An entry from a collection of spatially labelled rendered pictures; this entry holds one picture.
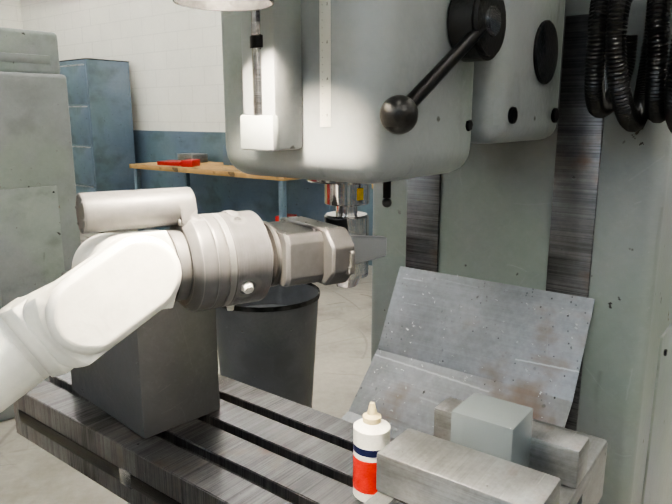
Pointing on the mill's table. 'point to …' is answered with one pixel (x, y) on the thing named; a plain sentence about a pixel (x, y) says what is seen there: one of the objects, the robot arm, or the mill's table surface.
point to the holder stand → (157, 372)
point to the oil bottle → (365, 478)
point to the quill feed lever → (467, 32)
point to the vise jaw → (457, 474)
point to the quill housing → (361, 94)
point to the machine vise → (544, 457)
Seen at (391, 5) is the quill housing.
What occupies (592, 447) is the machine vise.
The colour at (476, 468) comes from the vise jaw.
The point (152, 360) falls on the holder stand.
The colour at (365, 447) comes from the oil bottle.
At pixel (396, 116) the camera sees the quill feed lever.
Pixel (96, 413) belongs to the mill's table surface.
